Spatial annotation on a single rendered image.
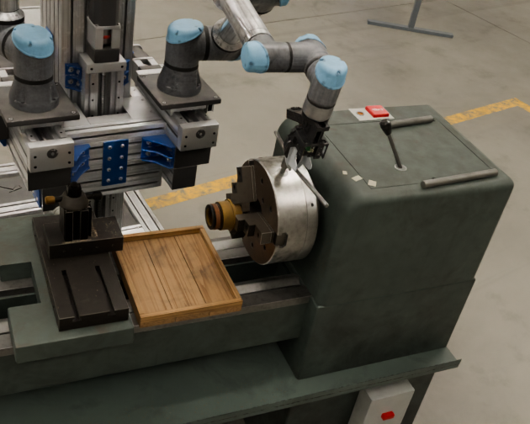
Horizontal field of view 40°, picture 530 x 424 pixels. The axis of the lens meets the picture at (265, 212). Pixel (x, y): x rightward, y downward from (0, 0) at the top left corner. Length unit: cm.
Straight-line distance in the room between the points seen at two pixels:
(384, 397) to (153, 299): 93
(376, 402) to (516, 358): 120
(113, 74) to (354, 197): 97
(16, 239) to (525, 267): 287
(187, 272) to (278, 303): 29
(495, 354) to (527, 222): 124
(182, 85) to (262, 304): 81
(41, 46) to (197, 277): 82
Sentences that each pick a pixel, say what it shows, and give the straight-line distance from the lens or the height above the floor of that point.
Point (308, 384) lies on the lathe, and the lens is 243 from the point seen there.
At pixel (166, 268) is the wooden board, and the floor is 88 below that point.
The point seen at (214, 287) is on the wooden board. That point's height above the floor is 89.
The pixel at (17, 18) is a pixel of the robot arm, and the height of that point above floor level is 140.
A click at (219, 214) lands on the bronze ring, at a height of 111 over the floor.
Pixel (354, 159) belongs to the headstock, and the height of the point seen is 126.
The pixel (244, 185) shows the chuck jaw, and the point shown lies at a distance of 212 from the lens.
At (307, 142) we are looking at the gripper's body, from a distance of 187.
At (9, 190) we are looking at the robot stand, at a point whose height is 21.
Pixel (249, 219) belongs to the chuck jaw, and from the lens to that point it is 208.
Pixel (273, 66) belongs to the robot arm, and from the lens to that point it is 180.
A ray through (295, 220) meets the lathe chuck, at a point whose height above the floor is 115.
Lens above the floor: 233
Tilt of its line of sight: 35 degrees down
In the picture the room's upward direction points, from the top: 11 degrees clockwise
